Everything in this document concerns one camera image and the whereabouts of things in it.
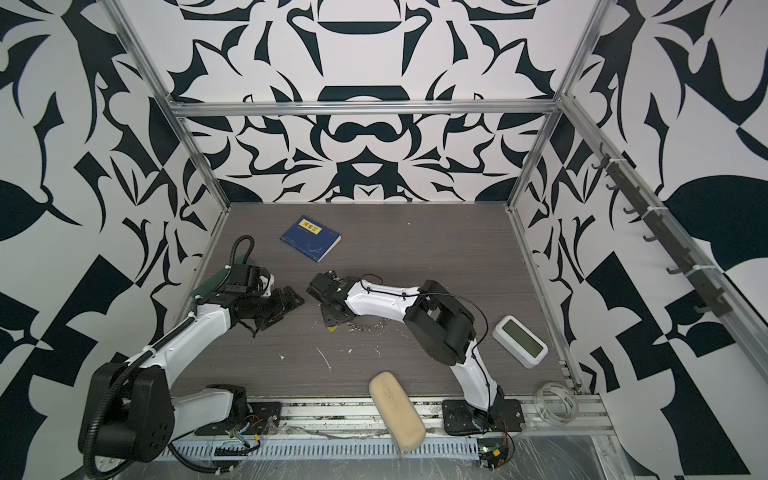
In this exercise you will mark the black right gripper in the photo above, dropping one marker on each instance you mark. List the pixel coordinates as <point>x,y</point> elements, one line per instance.
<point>327,319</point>

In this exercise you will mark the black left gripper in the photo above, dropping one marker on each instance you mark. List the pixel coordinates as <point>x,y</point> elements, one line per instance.
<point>281,305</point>

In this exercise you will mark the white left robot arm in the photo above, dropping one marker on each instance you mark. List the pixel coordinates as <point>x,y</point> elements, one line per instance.
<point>130,413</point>

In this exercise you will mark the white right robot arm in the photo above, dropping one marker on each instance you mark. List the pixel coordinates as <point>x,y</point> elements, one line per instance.
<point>437,319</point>

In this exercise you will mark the green flat case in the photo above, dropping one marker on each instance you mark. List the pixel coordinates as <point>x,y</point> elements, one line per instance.
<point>235,282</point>

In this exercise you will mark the blue book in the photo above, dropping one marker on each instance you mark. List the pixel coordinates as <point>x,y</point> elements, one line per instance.
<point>311,238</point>

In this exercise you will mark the beige glasses case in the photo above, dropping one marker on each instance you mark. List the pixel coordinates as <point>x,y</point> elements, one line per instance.
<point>397,412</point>

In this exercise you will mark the white digital clock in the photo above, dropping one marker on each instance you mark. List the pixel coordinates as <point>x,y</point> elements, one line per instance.
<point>520,342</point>

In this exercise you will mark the small circuit board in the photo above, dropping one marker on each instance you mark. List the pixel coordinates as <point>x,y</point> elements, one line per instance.
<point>495,452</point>

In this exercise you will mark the clear tape roll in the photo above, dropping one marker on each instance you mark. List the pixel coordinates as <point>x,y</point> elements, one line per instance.
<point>555,404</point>

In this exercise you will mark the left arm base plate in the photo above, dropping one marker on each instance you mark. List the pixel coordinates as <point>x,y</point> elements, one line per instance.
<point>261,417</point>

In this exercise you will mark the white slotted cable duct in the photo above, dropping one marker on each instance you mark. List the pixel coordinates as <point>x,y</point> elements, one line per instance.
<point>272,449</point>

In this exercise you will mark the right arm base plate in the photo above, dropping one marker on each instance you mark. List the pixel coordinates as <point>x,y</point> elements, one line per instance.
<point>461,419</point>

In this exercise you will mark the grey wall hook rack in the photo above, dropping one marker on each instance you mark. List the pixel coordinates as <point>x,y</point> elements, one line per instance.
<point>666,230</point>

